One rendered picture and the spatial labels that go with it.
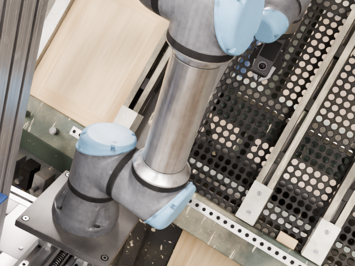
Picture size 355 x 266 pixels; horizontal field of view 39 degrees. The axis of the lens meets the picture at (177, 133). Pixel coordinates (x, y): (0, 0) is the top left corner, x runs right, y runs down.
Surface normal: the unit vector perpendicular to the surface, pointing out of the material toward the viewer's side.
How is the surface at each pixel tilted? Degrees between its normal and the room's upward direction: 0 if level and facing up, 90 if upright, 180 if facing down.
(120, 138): 7
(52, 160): 90
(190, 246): 90
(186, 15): 100
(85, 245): 0
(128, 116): 60
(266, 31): 117
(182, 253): 90
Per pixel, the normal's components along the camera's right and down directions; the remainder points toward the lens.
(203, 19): -0.53, 0.47
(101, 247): 0.32, -0.81
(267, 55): -0.05, -0.12
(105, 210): 0.68, 0.30
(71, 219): -0.25, 0.11
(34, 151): -0.43, 0.34
